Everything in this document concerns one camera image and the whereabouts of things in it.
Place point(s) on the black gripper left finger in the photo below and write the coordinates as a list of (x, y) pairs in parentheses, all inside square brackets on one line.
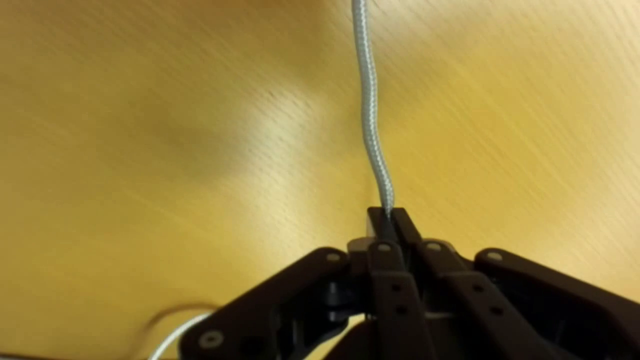
[(401, 306)]

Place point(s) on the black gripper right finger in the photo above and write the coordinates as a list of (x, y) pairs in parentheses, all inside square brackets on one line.
[(532, 313)]

